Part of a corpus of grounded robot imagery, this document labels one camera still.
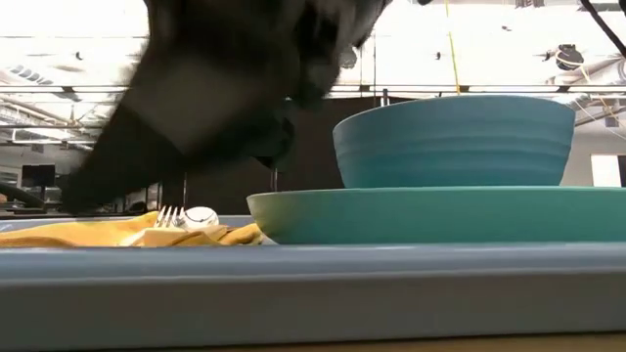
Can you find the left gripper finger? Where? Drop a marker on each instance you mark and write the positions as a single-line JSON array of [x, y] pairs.
[[102, 171]]

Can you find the yellow cloth napkin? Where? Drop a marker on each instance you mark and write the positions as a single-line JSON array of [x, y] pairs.
[[73, 234]]

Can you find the blue plastic tray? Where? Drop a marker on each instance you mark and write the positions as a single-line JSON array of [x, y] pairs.
[[313, 293]]

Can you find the blue ribbed bowl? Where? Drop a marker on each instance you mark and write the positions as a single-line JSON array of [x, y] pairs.
[[455, 142]]

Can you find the teal plate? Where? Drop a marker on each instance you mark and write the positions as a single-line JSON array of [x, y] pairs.
[[440, 215]]

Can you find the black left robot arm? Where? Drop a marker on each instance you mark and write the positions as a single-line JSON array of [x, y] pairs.
[[254, 24]]

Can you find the dark computer monitor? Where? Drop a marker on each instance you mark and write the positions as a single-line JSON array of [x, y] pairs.
[[38, 176]]

